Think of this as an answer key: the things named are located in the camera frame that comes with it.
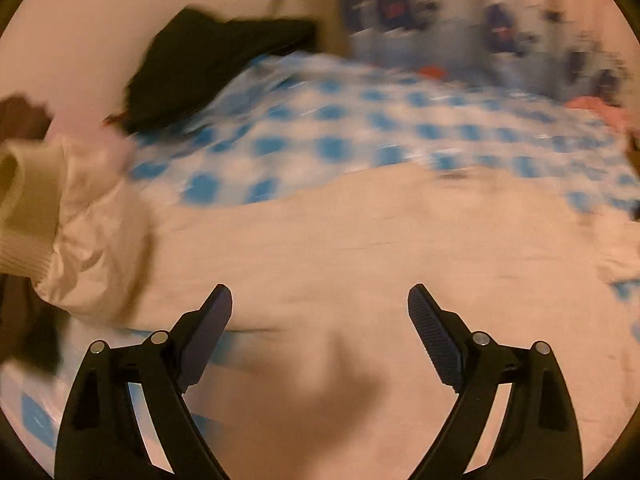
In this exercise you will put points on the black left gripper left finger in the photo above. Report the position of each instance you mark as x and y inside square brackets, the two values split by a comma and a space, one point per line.
[126, 417]

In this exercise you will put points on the pink clothes at right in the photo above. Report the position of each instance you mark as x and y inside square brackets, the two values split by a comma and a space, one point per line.
[616, 118]

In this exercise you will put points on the blue checkered bagged quilt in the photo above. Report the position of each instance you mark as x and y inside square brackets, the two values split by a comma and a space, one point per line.
[304, 121]

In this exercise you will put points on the black garment by wall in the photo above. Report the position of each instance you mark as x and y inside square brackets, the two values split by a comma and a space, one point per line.
[190, 61]

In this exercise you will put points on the white quilted jacket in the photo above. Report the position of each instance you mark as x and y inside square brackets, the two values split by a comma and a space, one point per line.
[321, 374]

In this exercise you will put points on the whale pattern curtain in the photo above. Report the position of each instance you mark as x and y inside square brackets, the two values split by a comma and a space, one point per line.
[562, 49]

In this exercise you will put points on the pink and brown garment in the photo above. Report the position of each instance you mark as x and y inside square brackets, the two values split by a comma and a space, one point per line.
[23, 119]

